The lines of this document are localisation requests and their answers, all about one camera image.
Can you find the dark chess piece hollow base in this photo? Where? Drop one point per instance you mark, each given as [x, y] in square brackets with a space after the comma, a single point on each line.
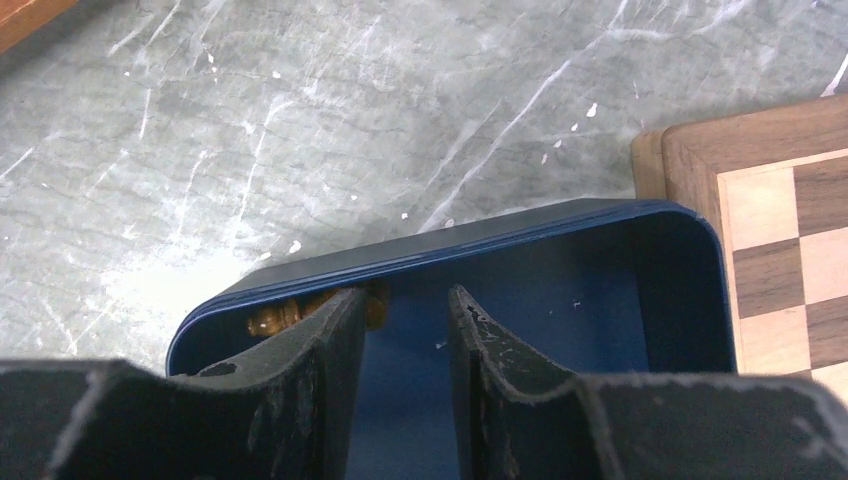
[275, 317]

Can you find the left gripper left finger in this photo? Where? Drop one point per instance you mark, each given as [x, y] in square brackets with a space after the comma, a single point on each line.
[282, 409]

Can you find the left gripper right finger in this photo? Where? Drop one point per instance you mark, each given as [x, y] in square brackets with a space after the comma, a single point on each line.
[520, 415]

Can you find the blue metal tin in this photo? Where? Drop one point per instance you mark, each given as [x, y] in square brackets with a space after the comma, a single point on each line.
[597, 285]

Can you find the wooden chess board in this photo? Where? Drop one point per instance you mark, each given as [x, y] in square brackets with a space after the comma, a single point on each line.
[773, 185]

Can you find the orange wooden rack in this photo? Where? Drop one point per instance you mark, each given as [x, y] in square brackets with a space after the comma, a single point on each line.
[20, 18]

